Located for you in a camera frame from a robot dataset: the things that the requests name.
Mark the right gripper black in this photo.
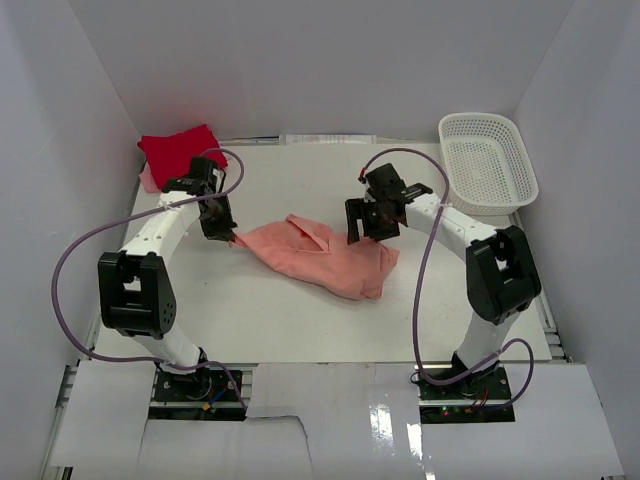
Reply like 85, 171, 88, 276
346, 197, 401, 245

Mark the salmon pink t shirt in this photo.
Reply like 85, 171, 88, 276
233, 214, 400, 301

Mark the white perforated plastic basket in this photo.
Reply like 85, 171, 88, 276
438, 112, 539, 216

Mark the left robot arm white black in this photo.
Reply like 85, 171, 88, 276
97, 157, 237, 399

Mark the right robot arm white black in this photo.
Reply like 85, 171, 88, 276
345, 163, 541, 399

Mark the folded light pink t shirt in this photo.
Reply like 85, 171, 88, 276
139, 164, 160, 194

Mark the white paper sheet at back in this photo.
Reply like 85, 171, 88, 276
279, 134, 377, 145

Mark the folded red t shirt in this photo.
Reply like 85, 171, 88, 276
137, 124, 228, 192

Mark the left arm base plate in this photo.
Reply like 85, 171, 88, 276
148, 369, 246, 422

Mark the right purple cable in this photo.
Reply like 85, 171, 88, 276
357, 147, 535, 412

